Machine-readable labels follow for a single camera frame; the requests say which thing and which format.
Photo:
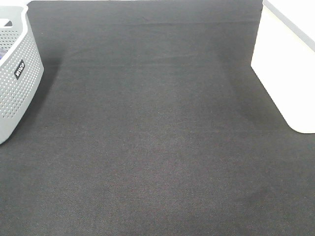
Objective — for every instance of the grey perforated plastic basket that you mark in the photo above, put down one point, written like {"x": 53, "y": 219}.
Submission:
{"x": 21, "y": 67}

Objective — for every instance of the white plastic basket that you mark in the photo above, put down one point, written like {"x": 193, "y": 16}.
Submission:
{"x": 284, "y": 59}

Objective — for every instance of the black fabric table mat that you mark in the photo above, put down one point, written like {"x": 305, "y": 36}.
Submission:
{"x": 149, "y": 121}

